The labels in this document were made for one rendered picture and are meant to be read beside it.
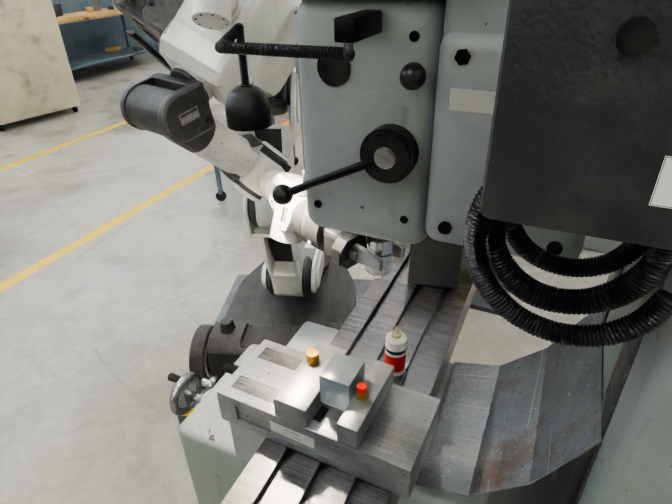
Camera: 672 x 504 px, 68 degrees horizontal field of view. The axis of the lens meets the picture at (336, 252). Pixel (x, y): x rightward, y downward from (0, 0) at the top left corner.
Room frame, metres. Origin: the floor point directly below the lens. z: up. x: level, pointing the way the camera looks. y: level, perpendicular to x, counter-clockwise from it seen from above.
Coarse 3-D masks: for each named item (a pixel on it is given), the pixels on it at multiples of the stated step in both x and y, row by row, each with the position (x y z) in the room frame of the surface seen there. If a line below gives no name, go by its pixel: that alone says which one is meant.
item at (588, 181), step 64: (512, 0) 0.30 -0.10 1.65; (576, 0) 0.28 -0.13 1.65; (640, 0) 0.27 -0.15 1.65; (512, 64) 0.30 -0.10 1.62; (576, 64) 0.28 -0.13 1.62; (640, 64) 0.27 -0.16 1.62; (512, 128) 0.29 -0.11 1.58; (576, 128) 0.28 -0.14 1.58; (640, 128) 0.26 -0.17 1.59; (512, 192) 0.29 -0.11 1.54; (576, 192) 0.27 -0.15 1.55; (640, 192) 0.26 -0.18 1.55
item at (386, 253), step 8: (368, 248) 0.71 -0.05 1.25; (376, 248) 0.70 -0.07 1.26; (384, 248) 0.70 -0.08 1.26; (392, 248) 0.71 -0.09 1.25; (384, 256) 0.70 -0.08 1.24; (392, 256) 0.71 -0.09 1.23; (384, 264) 0.70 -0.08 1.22; (392, 264) 0.71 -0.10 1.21; (368, 272) 0.70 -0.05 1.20; (376, 272) 0.70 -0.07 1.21; (384, 272) 0.70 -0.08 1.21
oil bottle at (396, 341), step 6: (396, 330) 0.71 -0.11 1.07; (390, 336) 0.71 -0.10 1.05; (396, 336) 0.71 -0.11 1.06; (402, 336) 0.71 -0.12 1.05; (390, 342) 0.70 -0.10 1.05; (396, 342) 0.70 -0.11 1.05; (402, 342) 0.70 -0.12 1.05; (390, 348) 0.70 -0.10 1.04; (396, 348) 0.70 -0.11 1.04; (402, 348) 0.70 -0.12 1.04; (390, 354) 0.70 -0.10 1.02; (396, 354) 0.70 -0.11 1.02; (402, 354) 0.70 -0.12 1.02; (390, 360) 0.70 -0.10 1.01; (396, 360) 0.70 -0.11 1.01; (402, 360) 0.70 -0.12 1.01; (396, 366) 0.70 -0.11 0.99; (402, 366) 0.70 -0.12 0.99; (396, 372) 0.69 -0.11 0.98; (402, 372) 0.70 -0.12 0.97
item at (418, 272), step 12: (432, 240) 0.99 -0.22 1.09; (420, 252) 1.00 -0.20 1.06; (432, 252) 0.99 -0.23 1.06; (444, 252) 0.99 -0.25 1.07; (456, 252) 0.98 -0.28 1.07; (420, 264) 1.00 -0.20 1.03; (432, 264) 0.99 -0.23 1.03; (444, 264) 0.99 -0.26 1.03; (456, 264) 0.98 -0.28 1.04; (408, 276) 1.01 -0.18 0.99; (420, 276) 1.00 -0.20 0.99; (432, 276) 0.99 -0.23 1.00; (444, 276) 0.99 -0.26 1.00; (456, 276) 0.98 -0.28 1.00
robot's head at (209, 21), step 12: (192, 0) 0.94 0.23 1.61; (204, 0) 0.92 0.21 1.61; (216, 0) 0.92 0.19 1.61; (228, 0) 0.94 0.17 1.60; (192, 12) 0.92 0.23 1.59; (204, 12) 0.91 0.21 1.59; (216, 12) 0.91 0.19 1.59; (228, 12) 0.93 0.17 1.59; (204, 24) 0.95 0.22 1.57; (216, 24) 0.94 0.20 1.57; (228, 24) 0.94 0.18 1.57
